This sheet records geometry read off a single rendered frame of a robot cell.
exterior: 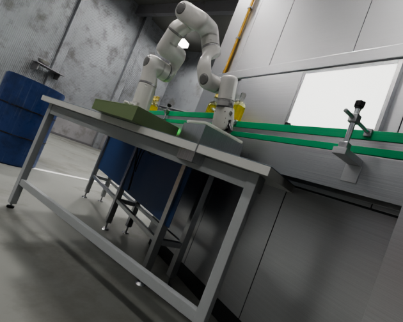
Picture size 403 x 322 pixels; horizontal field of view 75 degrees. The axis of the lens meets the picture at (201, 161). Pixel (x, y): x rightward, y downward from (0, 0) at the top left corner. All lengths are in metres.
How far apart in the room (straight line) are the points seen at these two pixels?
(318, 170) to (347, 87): 0.47
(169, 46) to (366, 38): 0.90
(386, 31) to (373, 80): 0.24
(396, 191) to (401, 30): 0.75
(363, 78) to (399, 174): 0.54
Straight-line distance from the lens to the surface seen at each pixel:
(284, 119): 1.40
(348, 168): 0.94
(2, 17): 11.57
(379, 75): 1.29
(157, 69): 1.45
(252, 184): 0.93
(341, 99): 1.30
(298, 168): 1.02
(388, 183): 0.89
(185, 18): 1.32
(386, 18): 1.49
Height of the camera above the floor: 0.64
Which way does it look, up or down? 3 degrees up
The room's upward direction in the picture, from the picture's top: 22 degrees clockwise
